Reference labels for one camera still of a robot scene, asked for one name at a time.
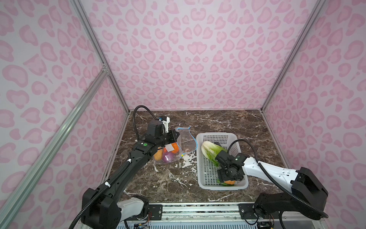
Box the orange toy tomato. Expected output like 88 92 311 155
172 143 179 154

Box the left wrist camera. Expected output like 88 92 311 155
159 115 170 133

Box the brown toy potato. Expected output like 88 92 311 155
224 180 235 185

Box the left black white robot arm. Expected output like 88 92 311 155
70 120 180 229

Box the green white toy cabbage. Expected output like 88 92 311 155
201 141 227 167

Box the green toy pepper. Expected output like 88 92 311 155
216 179 231 187

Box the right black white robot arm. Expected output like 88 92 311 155
215 151 328 220

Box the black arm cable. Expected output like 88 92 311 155
227 138 329 219
132 105 158 141

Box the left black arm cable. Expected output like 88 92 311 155
132 105 158 141

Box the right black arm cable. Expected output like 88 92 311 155
227 138 329 219

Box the clear zip top bag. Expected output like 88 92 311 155
152 127 198 165

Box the aluminium frame strut left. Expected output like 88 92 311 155
1 69 109 229

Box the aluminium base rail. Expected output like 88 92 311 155
77 202 328 229

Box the purple toy onion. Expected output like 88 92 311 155
162 152 175 163

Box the white plastic basket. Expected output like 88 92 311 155
196 132 249 191

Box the yellow toy potato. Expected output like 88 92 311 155
153 150 163 161

